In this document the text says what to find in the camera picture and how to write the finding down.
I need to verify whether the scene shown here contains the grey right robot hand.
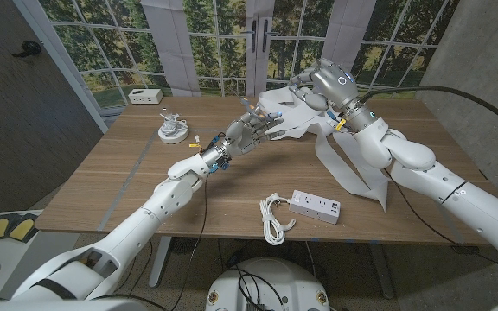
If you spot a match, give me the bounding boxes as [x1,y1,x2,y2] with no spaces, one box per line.
[290,58,379,131]

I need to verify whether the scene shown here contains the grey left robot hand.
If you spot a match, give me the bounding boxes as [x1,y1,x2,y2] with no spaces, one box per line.
[199,110,285,172]

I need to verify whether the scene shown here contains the scissors with grey yellow handles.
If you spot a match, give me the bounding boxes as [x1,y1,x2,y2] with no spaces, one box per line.
[237,95,272,122]

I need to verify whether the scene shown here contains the white receipt paper strip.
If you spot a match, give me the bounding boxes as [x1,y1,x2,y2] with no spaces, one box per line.
[255,82,391,213]

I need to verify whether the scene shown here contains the white power strip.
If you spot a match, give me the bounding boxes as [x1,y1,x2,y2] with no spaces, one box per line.
[288,189,342,225]

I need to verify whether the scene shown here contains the white outlet box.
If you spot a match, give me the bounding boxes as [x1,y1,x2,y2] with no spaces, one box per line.
[127,88,164,105]

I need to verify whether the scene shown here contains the black round ribbed object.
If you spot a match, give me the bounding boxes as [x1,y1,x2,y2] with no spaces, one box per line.
[169,236,201,255]

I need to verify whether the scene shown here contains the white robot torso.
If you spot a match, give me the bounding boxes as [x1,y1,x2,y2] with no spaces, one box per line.
[205,257,331,311]

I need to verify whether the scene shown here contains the white table leg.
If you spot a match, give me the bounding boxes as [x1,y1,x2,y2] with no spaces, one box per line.
[148,236,173,289]

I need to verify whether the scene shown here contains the printed window backdrop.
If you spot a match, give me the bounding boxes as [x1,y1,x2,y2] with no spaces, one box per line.
[13,0,462,109]

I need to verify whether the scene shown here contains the grey table leg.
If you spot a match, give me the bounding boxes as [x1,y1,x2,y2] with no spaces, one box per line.
[367,242,395,300]

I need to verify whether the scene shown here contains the white coiled power cord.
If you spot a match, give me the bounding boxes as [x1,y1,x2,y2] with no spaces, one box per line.
[259,193,297,246]

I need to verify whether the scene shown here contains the thin black left wrist cable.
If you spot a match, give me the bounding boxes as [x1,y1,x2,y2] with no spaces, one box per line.
[169,175,209,311]

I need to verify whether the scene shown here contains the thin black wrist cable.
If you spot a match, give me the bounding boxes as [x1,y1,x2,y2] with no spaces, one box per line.
[385,168,498,277]
[169,175,209,311]

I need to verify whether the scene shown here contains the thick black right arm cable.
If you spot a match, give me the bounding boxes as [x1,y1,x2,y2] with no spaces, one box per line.
[359,85,498,140]

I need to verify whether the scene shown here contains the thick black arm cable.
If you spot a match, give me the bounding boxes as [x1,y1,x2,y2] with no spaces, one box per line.
[88,293,170,311]
[359,85,498,140]

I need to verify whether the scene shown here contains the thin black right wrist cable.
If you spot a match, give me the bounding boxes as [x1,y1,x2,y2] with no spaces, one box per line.
[385,168,498,277]

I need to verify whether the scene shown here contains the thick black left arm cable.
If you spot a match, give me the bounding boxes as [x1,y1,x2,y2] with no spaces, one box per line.
[88,293,170,311]

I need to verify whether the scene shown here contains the black door handle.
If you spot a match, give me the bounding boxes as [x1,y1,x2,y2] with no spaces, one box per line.
[10,40,42,59]

